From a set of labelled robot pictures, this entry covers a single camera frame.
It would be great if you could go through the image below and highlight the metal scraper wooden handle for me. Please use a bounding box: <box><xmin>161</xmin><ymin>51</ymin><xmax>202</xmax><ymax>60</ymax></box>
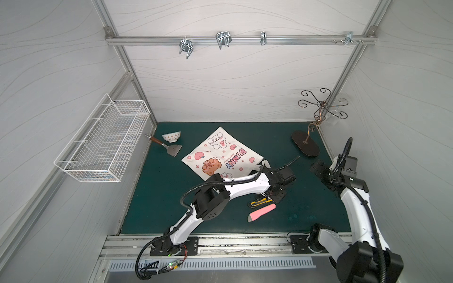
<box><xmin>145</xmin><ymin>134</ymin><xmax>182</xmax><ymax>157</ymax></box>

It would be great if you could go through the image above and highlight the left black corrugated cable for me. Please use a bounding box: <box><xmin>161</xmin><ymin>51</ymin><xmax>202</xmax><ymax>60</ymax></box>
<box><xmin>134</xmin><ymin>164</ymin><xmax>266</xmax><ymax>280</ymax></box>

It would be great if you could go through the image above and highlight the copper jewelry stand black base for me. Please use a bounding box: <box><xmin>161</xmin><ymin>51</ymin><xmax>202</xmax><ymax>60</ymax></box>
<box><xmin>291</xmin><ymin>90</ymin><xmax>349</xmax><ymax>158</ymax></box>

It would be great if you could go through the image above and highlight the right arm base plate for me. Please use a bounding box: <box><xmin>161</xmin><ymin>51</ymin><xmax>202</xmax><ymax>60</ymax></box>
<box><xmin>286</xmin><ymin>233</ymin><xmax>328</xmax><ymax>254</ymax></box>

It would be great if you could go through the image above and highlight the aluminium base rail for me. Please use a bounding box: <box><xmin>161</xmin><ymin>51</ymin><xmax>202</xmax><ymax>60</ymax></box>
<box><xmin>98</xmin><ymin>232</ymin><xmax>355</xmax><ymax>261</ymax></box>

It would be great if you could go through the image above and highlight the green table mat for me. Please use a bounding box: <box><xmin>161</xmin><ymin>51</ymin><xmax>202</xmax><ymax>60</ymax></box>
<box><xmin>122</xmin><ymin>122</ymin><xmax>350</xmax><ymax>234</ymax></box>

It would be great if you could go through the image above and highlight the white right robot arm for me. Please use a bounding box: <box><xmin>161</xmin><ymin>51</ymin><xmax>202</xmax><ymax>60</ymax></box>
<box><xmin>307</xmin><ymin>154</ymin><xmax>404</xmax><ymax>283</ymax></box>

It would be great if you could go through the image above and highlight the patterned ceramic bowl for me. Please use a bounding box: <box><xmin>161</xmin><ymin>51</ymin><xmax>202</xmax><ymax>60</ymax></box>
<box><xmin>162</xmin><ymin>132</ymin><xmax>181</xmax><ymax>143</ymax></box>

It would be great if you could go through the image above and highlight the white wire basket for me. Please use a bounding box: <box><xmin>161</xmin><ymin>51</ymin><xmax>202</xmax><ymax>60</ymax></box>
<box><xmin>54</xmin><ymin>94</ymin><xmax>151</xmax><ymax>183</ymax></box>

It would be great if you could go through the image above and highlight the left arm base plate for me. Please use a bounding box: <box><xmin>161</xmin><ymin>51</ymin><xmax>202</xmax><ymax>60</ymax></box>
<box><xmin>150</xmin><ymin>237</ymin><xmax>199</xmax><ymax>257</ymax></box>

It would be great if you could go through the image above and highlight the metal hook clamp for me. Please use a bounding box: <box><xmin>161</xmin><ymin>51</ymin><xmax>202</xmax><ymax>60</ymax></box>
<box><xmin>260</xmin><ymin>31</ymin><xmax>267</xmax><ymax>46</ymax></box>
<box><xmin>332</xmin><ymin>31</ymin><xmax>364</xmax><ymax>46</ymax></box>
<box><xmin>215</xmin><ymin>31</ymin><xmax>232</xmax><ymax>49</ymax></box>
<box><xmin>179</xmin><ymin>38</ymin><xmax>193</xmax><ymax>59</ymax></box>

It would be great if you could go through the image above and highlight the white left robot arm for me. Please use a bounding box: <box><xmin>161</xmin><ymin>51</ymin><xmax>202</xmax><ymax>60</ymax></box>
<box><xmin>166</xmin><ymin>165</ymin><xmax>296</xmax><ymax>246</ymax></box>

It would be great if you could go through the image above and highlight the pink art knife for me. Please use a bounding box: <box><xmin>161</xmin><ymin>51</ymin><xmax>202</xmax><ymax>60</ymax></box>
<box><xmin>247</xmin><ymin>204</ymin><xmax>276</xmax><ymax>223</ymax></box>

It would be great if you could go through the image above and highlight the white cartoon tote bag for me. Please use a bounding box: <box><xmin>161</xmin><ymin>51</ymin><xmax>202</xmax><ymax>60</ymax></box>
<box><xmin>182</xmin><ymin>127</ymin><xmax>264</xmax><ymax>181</ymax></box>

